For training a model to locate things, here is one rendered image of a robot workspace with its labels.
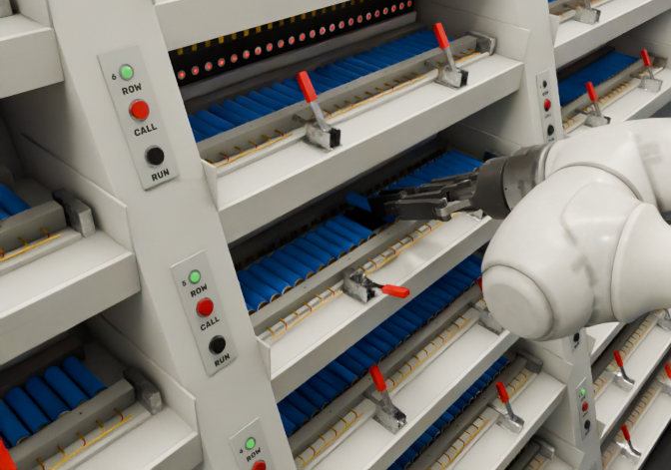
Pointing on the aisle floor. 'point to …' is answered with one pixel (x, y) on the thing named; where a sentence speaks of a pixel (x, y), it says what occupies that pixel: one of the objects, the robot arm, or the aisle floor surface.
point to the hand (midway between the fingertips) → (394, 202)
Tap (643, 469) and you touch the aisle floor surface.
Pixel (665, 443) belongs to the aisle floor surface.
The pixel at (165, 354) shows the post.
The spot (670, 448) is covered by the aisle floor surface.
